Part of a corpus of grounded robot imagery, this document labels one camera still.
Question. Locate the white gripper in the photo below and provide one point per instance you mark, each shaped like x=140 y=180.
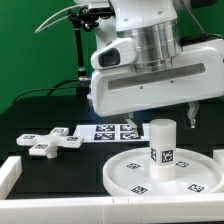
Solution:
x=197 y=73

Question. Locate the white round table top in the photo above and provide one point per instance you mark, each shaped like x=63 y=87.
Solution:
x=128 y=174

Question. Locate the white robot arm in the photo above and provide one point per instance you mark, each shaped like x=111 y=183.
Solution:
x=140 y=62

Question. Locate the white right fence block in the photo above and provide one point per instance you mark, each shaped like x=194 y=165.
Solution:
x=218 y=156

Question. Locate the white fence block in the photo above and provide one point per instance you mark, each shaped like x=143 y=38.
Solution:
x=218 y=156
x=9 y=174

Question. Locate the white marker tag plate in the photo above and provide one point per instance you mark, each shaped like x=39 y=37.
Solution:
x=111 y=133

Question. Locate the white cross-shaped table base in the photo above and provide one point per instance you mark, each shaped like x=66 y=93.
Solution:
x=47 y=145

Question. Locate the white left fence block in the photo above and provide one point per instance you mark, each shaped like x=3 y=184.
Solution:
x=9 y=174

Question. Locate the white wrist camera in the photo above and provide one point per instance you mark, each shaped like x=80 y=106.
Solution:
x=119 y=52

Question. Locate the white front fence rail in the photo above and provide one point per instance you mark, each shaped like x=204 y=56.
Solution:
x=114 y=210

